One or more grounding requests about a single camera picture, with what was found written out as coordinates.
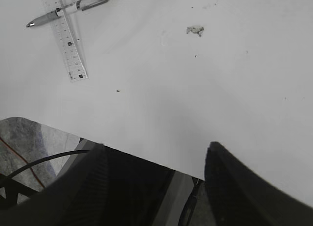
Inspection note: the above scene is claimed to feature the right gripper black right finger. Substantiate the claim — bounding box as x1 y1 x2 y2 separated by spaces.
204 141 313 226

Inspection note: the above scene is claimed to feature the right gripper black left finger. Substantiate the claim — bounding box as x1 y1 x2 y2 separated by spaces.
0 144 109 226

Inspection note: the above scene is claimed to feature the lilac grip white pen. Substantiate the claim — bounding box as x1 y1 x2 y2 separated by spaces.
26 0 109 28

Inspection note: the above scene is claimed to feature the clear plastic ruler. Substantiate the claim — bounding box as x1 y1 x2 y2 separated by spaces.
42 0 88 82

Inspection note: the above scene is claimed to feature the tiny grey paper scrap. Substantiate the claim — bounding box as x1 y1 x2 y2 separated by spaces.
186 25 204 37

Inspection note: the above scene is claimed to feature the black floor cable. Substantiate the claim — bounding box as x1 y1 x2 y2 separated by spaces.
0 149 90 180

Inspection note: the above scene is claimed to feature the orange floor cable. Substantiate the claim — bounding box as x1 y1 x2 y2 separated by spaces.
0 136 46 189

